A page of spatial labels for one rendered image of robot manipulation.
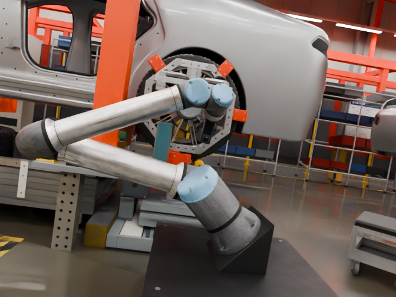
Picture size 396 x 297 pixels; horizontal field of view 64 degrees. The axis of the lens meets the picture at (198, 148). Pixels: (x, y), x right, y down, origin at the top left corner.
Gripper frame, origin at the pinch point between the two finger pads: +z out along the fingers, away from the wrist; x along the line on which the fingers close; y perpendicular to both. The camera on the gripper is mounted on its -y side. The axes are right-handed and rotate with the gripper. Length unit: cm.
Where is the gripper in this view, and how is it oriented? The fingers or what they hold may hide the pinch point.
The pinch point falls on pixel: (202, 134)
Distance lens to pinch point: 152.8
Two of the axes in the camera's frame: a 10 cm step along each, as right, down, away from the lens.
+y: 1.3, -9.2, 3.8
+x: -9.7, -2.0, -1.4
